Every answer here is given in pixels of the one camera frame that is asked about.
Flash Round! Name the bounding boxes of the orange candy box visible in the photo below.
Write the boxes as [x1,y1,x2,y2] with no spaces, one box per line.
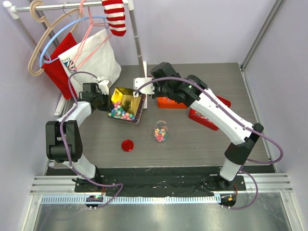
[157,97,187,109]

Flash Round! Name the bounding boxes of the gold tin of star candies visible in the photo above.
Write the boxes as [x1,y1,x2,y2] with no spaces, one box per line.
[107,88,146,124]

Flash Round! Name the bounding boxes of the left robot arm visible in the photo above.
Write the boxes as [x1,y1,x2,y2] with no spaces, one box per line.
[45,80,111,192]

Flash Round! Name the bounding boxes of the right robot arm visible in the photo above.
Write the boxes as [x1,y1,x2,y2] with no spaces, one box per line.
[150,62,264,190]

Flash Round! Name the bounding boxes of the red lollipop box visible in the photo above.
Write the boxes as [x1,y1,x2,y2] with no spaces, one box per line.
[188,96,231,131]

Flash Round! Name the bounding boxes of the white clothes rack stand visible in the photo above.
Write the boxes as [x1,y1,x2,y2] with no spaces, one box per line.
[2,0,150,116]

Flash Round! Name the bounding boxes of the clear plastic jar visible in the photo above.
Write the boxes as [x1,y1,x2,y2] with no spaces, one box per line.
[154,120,168,142]

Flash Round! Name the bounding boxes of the white cloth bag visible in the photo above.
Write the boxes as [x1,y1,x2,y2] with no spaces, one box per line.
[58,29,121,93]

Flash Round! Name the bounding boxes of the red jar lid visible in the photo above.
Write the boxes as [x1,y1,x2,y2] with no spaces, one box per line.
[121,140,134,152]

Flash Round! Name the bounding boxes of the red cloth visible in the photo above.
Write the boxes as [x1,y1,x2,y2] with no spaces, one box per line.
[42,32,77,100]

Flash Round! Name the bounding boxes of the blue clothes hanger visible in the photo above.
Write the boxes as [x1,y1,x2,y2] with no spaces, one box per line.
[39,15,109,65]

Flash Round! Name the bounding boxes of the red white striped sock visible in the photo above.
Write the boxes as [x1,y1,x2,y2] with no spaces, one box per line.
[102,0,127,37]

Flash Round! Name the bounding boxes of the wooden clothes hanger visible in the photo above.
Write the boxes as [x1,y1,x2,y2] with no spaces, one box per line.
[28,0,81,76]

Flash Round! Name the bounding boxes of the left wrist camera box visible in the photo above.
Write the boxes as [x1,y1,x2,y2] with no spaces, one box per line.
[97,79,112,95]

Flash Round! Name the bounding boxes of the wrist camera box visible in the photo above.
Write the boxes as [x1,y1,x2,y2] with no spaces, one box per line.
[133,77,154,95]
[97,79,112,95]

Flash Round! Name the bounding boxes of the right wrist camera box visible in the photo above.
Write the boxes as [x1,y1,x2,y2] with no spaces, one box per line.
[133,77,154,95]

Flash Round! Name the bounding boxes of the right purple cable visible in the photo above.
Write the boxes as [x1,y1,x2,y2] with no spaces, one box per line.
[133,76,284,210]

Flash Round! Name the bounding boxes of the purple cable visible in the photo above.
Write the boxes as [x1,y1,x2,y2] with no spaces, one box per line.
[59,71,124,209]
[133,76,284,210]

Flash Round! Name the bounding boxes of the pink wire hanger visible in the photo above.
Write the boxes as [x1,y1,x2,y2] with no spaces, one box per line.
[68,7,110,72]

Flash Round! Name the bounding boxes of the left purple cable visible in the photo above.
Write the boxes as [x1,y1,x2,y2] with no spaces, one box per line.
[59,71,124,209]

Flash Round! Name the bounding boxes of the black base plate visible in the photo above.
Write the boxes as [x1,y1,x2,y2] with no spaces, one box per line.
[74,167,246,197]

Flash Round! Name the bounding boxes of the aluminium rail frame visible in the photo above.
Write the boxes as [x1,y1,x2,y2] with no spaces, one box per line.
[25,173,301,231]

